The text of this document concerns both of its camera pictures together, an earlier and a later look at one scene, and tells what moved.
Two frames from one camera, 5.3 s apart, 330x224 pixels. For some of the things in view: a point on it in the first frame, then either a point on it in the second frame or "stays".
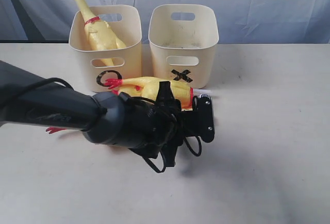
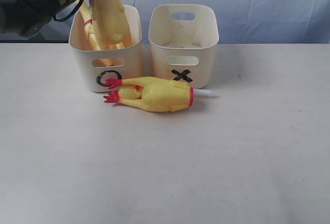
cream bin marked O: x=91 y=68 stays
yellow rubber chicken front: x=53 y=129 to x=101 y=23
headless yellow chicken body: x=148 y=87 stays
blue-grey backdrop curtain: x=251 y=10 stays
